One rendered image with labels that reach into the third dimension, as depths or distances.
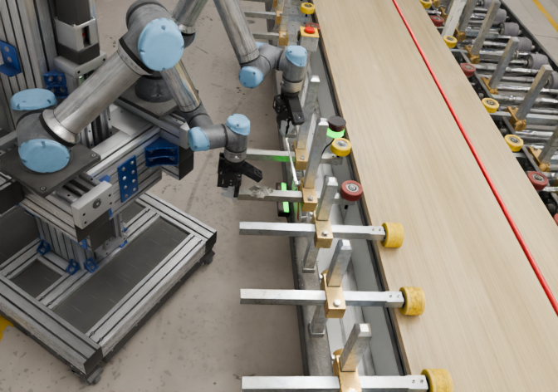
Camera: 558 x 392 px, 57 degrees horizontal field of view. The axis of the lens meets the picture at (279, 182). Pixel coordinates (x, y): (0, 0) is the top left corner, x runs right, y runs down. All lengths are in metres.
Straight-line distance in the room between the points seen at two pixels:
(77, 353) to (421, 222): 1.40
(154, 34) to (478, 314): 1.20
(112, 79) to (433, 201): 1.18
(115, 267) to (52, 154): 1.08
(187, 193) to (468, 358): 1.94
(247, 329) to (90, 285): 0.73
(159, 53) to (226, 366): 1.50
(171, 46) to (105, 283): 1.33
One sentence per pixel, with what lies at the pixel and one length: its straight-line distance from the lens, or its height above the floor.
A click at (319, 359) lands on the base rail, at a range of 1.66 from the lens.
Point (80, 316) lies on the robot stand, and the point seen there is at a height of 0.21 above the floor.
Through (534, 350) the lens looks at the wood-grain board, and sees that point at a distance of 1.69.
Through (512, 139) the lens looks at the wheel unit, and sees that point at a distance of 2.43.
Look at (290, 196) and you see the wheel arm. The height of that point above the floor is 0.86.
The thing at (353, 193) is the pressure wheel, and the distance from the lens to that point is 1.84.
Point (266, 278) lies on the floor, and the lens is 2.66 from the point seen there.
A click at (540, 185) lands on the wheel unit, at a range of 2.26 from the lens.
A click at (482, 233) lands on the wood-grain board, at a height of 0.90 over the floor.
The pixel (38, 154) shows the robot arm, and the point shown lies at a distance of 1.44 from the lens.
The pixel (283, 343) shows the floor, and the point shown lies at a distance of 2.47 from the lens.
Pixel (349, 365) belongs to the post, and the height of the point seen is 1.00.
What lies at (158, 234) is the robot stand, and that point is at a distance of 2.54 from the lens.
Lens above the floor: 2.14
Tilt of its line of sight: 43 degrees down
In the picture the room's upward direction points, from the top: 10 degrees clockwise
